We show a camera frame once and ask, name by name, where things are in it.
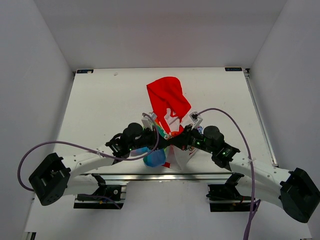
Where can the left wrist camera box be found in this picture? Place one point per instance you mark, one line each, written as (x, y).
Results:
(148, 121)

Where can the right blue corner label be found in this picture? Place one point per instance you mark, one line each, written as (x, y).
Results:
(233, 69)

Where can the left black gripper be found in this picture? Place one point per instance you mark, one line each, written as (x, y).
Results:
(153, 137)

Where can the left blue corner label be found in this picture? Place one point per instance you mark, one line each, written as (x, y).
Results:
(84, 71)

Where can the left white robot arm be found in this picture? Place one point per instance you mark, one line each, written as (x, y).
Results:
(78, 164)

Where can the aluminium right side rail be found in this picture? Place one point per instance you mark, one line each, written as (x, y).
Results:
(254, 99)

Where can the blue corner label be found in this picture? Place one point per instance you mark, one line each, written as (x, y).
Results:
(84, 71)
(233, 69)

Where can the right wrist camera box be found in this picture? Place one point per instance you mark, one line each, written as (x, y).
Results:
(196, 119)

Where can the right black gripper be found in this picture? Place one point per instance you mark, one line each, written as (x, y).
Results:
(183, 139)

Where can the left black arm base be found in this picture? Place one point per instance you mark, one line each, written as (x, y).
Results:
(106, 195)

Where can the aluminium front rail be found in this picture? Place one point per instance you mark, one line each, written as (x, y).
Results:
(162, 177)

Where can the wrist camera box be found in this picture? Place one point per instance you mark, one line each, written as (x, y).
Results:
(196, 119)
(148, 121)

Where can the white red cartoon jacket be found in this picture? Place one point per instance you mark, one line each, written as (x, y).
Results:
(172, 113)

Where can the aluminium rail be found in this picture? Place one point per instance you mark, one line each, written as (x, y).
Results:
(162, 177)
(254, 99)

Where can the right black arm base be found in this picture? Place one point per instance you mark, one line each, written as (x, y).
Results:
(224, 197)

